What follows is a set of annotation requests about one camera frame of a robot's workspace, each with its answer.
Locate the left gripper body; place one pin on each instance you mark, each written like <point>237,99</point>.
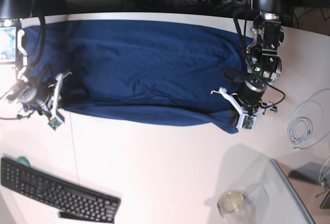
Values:
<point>250,92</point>

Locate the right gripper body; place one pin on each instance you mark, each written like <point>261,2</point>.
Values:
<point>35,96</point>

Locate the dark blue t-shirt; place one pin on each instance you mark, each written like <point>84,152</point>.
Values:
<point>143,71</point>

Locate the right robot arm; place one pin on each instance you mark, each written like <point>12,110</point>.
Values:
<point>15,63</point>

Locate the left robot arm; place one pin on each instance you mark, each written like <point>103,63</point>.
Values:
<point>260,58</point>

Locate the green tape roll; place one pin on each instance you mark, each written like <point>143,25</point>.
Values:
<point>23,161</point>

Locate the clear tape roll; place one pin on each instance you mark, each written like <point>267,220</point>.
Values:
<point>230,202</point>

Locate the black computer keyboard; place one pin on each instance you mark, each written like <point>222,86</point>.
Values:
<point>57,193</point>

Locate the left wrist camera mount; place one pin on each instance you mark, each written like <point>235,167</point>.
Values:
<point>248,114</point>

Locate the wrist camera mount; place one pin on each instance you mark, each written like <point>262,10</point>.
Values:
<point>55,118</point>
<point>248,114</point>

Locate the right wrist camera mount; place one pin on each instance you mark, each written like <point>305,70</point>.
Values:
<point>55,118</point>

